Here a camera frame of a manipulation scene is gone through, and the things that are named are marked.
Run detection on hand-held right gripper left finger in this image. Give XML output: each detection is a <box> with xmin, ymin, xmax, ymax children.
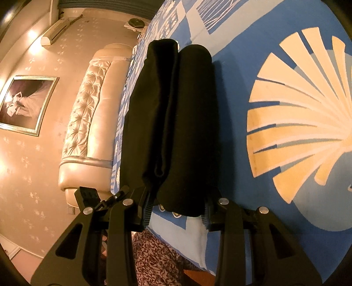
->
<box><xmin>30</xmin><ymin>187</ymin><xmax>151</xmax><ymax>286</ymax></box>

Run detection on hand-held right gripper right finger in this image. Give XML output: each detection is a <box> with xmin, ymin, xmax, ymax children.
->
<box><xmin>202</xmin><ymin>197</ymin><xmax>322</xmax><ymax>286</ymax></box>

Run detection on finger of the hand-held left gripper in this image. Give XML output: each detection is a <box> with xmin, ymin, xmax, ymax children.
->
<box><xmin>96</xmin><ymin>185</ymin><xmax>130</xmax><ymax>212</ymax></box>

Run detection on black pants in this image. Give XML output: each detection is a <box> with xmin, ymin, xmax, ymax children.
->
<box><xmin>119</xmin><ymin>38</ymin><xmax>224</xmax><ymax>219</ymax></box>

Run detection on patterned garment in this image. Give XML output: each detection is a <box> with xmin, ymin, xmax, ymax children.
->
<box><xmin>131</xmin><ymin>229</ymin><xmax>200</xmax><ymax>286</ymax></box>

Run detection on cream tufted headboard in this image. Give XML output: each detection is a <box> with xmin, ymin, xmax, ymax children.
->
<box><xmin>58</xmin><ymin>43</ymin><xmax>135</xmax><ymax>211</ymax></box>

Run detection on blue patterned bed sheet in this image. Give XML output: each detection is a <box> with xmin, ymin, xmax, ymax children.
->
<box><xmin>110</xmin><ymin>0</ymin><xmax>352</xmax><ymax>285</ymax></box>

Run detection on white air conditioner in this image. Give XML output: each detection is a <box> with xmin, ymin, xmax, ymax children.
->
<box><xmin>41</xmin><ymin>18</ymin><xmax>71</xmax><ymax>47</ymax></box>

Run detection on white fan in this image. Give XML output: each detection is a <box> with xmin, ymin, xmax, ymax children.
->
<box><xmin>124</xmin><ymin>17</ymin><xmax>146</xmax><ymax>34</ymax></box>

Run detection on dark green curtain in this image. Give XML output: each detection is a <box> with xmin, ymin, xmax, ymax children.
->
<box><xmin>59</xmin><ymin>0</ymin><xmax>167</xmax><ymax>10</ymax></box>

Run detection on framed wall picture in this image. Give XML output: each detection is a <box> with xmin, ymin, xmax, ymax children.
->
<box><xmin>0</xmin><ymin>75</ymin><xmax>60</xmax><ymax>136</ymax></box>

